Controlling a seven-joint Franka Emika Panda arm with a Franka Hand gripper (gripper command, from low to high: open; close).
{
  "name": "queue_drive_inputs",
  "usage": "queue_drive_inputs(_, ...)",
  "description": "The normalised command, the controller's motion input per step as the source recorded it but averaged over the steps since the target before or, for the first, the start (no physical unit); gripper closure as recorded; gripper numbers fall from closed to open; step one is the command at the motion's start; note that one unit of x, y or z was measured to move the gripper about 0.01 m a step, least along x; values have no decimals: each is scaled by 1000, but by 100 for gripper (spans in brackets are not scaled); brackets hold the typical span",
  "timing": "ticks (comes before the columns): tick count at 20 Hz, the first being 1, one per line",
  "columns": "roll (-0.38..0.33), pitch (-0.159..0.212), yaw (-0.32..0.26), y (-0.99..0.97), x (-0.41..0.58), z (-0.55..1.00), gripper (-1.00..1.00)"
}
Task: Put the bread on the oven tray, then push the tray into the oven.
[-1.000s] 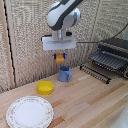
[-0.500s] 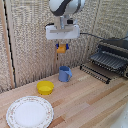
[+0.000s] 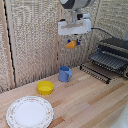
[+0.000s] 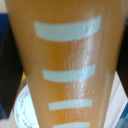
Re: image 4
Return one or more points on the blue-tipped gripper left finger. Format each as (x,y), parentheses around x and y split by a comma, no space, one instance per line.
(9,73)

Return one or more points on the white floral-rimmed plate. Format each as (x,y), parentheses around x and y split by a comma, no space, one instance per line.
(24,110)

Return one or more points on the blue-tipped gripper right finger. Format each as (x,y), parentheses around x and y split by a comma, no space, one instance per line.
(122,81)

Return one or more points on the yellow bowl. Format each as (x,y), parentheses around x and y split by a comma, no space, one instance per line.
(24,77)

